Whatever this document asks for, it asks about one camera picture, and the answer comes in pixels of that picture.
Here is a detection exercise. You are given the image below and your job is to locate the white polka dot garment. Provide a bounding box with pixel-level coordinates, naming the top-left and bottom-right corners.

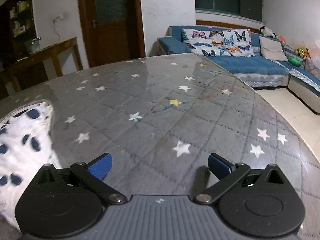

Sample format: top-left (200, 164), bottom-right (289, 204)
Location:
top-left (1, 101), bottom-right (61, 229)

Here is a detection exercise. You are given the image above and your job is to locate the grey star tablecloth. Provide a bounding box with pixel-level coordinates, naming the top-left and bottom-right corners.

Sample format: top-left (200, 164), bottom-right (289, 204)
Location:
top-left (1, 54), bottom-right (319, 239)

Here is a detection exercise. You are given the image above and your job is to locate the blue corner sofa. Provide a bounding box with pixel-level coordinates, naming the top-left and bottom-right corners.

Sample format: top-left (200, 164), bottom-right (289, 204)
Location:
top-left (156, 25), bottom-right (319, 114)

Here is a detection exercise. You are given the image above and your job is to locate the wooden side table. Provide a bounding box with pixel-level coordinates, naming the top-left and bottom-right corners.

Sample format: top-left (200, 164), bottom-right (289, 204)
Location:
top-left (7, 37), bottom-right (84, 92)

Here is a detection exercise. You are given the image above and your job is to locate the green plush toy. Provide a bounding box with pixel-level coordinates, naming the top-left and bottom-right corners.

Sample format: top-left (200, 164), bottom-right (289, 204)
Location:
top-left (288, 56), bottom-right (302, 67)

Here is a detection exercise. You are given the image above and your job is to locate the butterfly print blanket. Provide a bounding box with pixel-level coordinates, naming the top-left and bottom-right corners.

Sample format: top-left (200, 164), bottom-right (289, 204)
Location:
top-left (181, 29), bottom-right (254, 57)

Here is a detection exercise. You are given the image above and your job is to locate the beige cushion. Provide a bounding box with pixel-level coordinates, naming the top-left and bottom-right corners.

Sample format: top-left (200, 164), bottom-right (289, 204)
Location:
top-left (259, 36), bottom-right (288, 62)

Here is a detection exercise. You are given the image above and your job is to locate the glass jar on table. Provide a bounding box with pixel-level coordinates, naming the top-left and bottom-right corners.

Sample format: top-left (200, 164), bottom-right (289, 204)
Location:
top-left (24, 37), bottom-right (41, 54)

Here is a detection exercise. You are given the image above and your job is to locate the black white plush toy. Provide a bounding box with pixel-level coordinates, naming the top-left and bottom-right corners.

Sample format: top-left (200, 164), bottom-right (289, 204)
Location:
top-left (260, 26), bottom-right (276, 38)

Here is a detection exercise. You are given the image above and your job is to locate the brown wooden door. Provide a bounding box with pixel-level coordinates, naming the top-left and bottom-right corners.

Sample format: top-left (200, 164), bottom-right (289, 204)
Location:
top-left (78, 0), bottom-right (146, 68)

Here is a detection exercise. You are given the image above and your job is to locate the dark wall shelf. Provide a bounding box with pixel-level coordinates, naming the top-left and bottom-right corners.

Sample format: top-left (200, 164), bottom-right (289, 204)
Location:
top-left (1, 0), bottom-right (37, 66)

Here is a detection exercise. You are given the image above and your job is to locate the white wall socket cable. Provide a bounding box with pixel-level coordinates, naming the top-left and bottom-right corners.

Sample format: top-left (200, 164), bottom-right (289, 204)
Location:
top-left (51, 15), bottom-right (66, 41)

